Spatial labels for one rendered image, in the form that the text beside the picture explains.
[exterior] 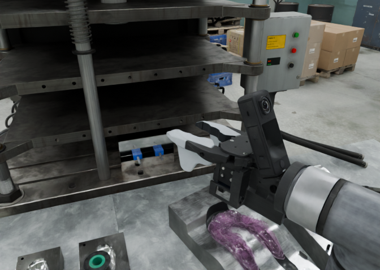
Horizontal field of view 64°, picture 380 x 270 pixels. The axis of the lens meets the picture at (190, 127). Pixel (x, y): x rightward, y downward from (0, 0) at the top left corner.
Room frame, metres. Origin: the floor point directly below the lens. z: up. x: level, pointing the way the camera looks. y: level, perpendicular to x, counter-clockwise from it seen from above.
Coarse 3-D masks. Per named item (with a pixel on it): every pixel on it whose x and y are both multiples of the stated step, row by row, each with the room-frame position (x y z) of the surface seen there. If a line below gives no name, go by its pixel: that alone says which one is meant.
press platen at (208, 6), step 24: (0, 0) 1.64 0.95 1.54; (24, 0) 1.64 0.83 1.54; (48, 0) 1.64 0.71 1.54; (96, 0) 1.64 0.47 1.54; (144, 0) 1.64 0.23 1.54; (168, 0) 1.64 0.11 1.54; (192, 0) 1.64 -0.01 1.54; (216, 0) 1.64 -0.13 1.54; (0, 24) 1.14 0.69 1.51; (24, 24) 1.17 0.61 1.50; (48, 24) 1.20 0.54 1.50
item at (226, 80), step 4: (212, 76) 4.40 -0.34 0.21; (216, 76) 4.42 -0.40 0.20; (220, 76) 4.46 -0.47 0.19; (224, 76) 4.49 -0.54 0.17; (228, 76) 4.55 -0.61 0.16; (208, 80) 4.49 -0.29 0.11; (212, 80) 4.40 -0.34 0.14; (216, 80) 4.43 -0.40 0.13; (220, 80) 4.47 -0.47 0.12; (224, 80) 4.51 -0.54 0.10; (228, 80) 4.55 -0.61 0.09; (220, 84) 4.47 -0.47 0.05; (224, 84) 4.52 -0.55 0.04; (228, 84) 4.56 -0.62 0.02
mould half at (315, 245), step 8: (320, 168) 1.04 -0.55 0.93; (288, 224) 0.83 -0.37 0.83; (296, 224) 0.80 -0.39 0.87; (296, 232) 0.79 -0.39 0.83; (304, 232) 0.76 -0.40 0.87; (312, 232) 0.74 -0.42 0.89; (296, 240) 0.78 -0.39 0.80; (304, 240) 0.75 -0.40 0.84; (312, 240) 0.72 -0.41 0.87; (320, 240) 0.70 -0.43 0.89; (304, 248) 0.74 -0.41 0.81; (312, 248) 0.71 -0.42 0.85; (320, 248) 0.68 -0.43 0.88; (312, 256) 0.70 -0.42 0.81; (320, 256) 0.67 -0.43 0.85; (328, 256) 0.65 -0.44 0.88; (320, 264) 0.66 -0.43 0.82
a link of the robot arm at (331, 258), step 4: (332, 248) 0.26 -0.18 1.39; (332, 252) 0.25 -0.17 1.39; (332, 256) 0.25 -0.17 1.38; (328, 260) 0.26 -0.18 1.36; (332, 260) 0.25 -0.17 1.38; (336, 260) 0.24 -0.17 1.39; (328, 264) 0.25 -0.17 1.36; (332, 264) 0.24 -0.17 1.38; (336, 264) 0.24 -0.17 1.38; (340, 264) 0.23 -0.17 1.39; (328, 268) 0.25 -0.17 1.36; (332, 268) 0.24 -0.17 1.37; (336, 268) 0.24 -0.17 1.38; (340, 268) 0.23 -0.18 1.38
